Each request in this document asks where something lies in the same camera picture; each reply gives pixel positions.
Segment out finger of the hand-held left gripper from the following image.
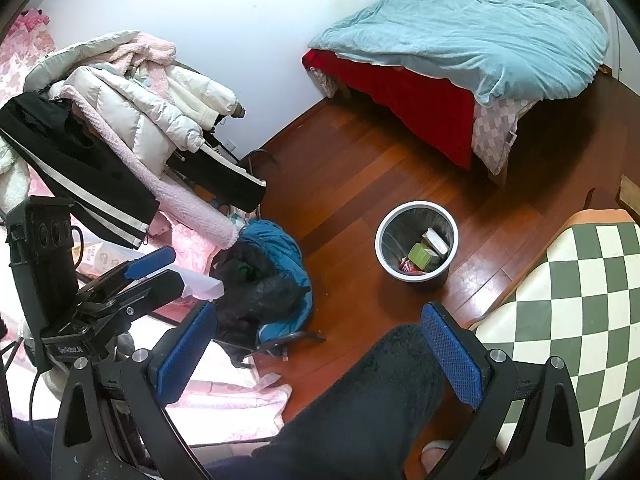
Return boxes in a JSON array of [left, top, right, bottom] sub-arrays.
[[100, 269, 186, 327], [80, 246, 177, 306]]

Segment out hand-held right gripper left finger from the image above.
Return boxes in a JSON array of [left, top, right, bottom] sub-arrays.
[[52, 300, 218, 480]]

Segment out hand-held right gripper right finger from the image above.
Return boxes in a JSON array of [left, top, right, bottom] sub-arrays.
[[420, 301, 586, 480]]

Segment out white paper scrap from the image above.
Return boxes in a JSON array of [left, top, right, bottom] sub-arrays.
[[181, 274, 225, 302]]

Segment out white trash bin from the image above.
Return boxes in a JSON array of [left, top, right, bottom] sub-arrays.
[[375, 201, 460, 290]]

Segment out green cardboard box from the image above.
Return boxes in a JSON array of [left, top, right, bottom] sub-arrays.
[[407, 242, 441, 272]]

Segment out white box with blue label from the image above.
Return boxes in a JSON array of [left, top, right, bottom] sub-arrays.
[[422, 227, 451, 256]]

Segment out white printed packet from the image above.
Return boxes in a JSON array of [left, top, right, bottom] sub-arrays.
[[75, 240, 136, 283]]

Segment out pink floral quilt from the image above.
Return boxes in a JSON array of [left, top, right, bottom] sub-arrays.
[[0, 10, 293, 461]]

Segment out pile of clothes on chair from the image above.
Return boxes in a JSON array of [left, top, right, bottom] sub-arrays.
[[60, 32, 239, 251]]

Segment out black garment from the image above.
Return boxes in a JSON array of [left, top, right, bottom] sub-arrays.
[[210, 242, 311, 356]]

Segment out black pants with white stripes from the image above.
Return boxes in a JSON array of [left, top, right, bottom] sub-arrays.
[[0, 92, 161, 251], [165, 147, 268, 213]]

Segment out white slipper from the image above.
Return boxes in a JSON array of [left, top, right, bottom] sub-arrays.
[[421, 440, 456, 480]]

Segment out black chair base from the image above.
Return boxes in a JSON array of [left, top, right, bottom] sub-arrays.
[[240, 329, 327, 362]]

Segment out person's leg in dark trousers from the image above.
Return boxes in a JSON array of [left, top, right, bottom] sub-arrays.
[[205, 324, 446, 480]]

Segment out blue jacket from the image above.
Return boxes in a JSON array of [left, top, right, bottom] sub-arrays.
[[240, 219, 313, 343]]

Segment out green white checkered mat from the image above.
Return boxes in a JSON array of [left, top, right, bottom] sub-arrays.
[[470, 209, 640, 480]]

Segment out white puffer jacket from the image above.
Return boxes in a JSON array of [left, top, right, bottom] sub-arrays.
[[47, 62, 246, 153]]

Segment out grey white coat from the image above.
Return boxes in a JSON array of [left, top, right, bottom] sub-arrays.
[[22, 30, 141, 91]]

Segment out pink white checkered sheet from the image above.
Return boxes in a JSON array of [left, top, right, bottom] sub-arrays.
[[472, 97, 541, 176]]

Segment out red bed sheet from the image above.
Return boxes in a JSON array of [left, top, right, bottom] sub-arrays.
[[301, 49, 476, 171]]

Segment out bed with blue blanket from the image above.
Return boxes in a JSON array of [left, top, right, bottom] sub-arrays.
[[307, 0, 610, 108]]

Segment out black cable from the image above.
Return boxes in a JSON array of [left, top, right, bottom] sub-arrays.
[[27, 355, 56, 423]]

